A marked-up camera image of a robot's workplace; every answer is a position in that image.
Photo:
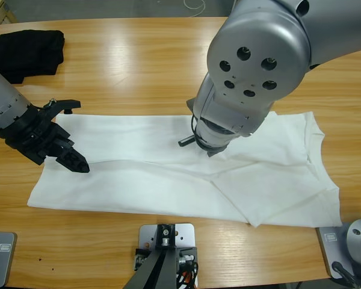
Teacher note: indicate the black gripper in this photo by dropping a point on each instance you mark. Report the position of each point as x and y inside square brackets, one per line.
[213, 151]
[39, 138]

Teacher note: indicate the white Unitree t-shirt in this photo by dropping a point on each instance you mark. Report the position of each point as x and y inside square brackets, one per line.
[123, 186]

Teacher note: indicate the folded black clothes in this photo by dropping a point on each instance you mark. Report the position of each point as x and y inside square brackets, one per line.
[27, 51]

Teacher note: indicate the black clamp with pulley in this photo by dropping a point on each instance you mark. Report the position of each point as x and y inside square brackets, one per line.
[165, 233]

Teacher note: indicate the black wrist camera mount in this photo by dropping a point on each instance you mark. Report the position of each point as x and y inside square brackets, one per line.
[63, 103]
[186, 141]

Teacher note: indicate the black side bracket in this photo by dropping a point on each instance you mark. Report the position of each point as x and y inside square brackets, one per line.
[188, 256]
[143, 256]

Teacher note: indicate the grey base plate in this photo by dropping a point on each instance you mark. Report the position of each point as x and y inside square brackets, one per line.
[329, 253]
[4, 259]

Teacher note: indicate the dark camera post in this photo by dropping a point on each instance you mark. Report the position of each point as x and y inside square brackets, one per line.
[150, 274]

